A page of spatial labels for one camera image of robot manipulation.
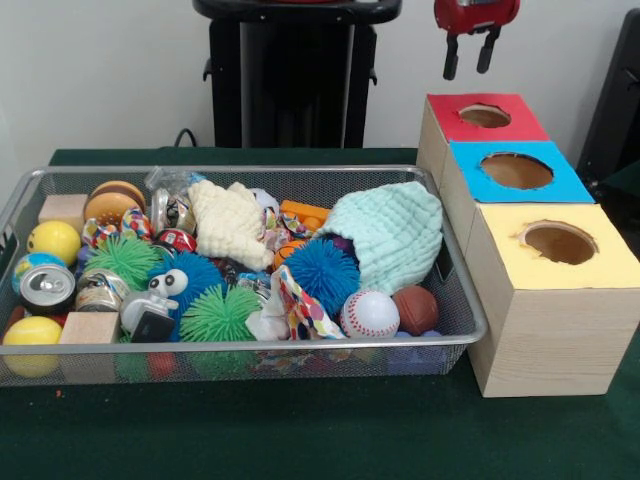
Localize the shallow clear mesh bin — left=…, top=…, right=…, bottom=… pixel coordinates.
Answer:
left=0, top=165, right=489, bottom=389

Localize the toy hamburger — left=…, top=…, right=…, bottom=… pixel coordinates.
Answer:
left=83, top=179, right=147, bottom=225

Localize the blue spiky ball with eyes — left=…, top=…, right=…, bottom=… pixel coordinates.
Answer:
left=282, top=238, right=361, bottom=302
left=147, top=251, right=225, bottom=321

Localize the wooden box with three holes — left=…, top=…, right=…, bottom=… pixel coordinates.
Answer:
left=415, top=92, right=640, bottom=399

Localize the black upright panel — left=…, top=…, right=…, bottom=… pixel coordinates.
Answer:
left=577, top=7, right=640, bottom=176

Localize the white baseball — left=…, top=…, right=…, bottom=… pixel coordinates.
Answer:
left=339, top=289, right=401, bottom=339

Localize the thin black cable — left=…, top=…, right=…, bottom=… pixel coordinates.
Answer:
left=173, top=127, right=216, bottom=149

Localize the cream white cloth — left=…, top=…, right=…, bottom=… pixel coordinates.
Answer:
left=188, top=180, right=275, bottom=271

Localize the black soda can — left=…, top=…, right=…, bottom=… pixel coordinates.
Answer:
left=18, top=263, right=77, bottom=316

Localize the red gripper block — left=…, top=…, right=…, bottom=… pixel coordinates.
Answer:
left=433, top=0, right=521, bottom=81

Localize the dark green table cloth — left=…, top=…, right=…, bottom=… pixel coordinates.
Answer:
left=0, top=147, right=640, bottom=480
left=597, top=162, right=640, bottom=211

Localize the green spiky ball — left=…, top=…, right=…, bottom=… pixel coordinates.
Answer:
left=82, top=235, right=160, bottom=291
left=178, top=283, right=265, bottom=344

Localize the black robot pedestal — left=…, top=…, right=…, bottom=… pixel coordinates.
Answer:
left=192, top=0, right=404, bottom=149

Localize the brown toy football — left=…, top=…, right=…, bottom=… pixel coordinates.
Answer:
left=392, top=284, right=440, bottom=335

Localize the mint green cloth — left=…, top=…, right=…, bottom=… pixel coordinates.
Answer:
left=314, top=180, right=445, bottom=294

